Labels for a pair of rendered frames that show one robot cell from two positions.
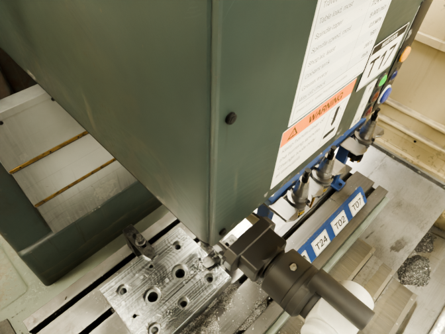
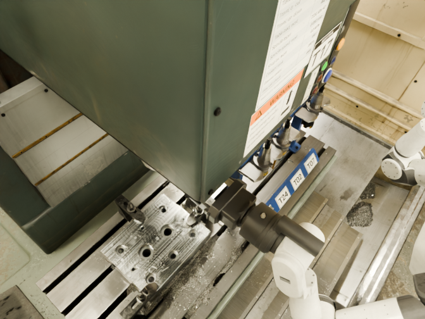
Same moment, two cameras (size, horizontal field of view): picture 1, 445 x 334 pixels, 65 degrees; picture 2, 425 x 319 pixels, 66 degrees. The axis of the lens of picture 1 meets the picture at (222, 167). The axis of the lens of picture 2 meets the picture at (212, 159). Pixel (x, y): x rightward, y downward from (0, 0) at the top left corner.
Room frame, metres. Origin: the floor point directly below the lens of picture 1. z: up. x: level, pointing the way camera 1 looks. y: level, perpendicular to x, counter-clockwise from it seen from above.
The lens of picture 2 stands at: (-0.06, 0.03, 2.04)
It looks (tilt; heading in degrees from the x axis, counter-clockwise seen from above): 53 degrees down; 353
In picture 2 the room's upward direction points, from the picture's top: 5 degrees clockwise
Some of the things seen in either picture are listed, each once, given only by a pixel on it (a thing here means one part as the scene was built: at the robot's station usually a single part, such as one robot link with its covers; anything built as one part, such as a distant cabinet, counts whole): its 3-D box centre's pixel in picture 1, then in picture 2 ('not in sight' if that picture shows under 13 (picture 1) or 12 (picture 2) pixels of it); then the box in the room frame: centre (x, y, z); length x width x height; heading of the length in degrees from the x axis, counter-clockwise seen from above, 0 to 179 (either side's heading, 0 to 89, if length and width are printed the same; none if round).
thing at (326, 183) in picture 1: (322, 175); (281, 142); (0.62, -0.28, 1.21); 0.06 x 0.06 x 0.03
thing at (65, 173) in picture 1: (94, 146); (82, 128); (0.74, 0.40, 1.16); 0.48 x 0.05 x 0.51; 137
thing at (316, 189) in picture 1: (310, 187); (272, 151); (0.58, -0.24, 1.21); 0.07 x 0.05 x 0.01; 47
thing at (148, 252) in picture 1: (140, 246); (131, 212); (0.50, 0.24, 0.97); 0.13 x 0.03 x 0.15; 47
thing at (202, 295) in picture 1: (167, 286); (157, 243); (0.39, 0.14, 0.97); 0.29 x 0.23 x 0.05; 137
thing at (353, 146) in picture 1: (353, 146); (306, 115); (0.74, -0.39, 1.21); 0.07 x 0.05 x 0.01; 47
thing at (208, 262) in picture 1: (220, 255); (200, 214); (0.49, -0.01, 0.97); 0.13 x 0.03 x 0.15; 137
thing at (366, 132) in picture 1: (369, 126); (317, 97); (0.78, -0.43, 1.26); 0.04 x 0.04 x 0.07
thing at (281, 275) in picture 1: (269, 260); (244, 212); (0.28, -0.09, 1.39); 0.13 x 0.12 x 0.10; 137
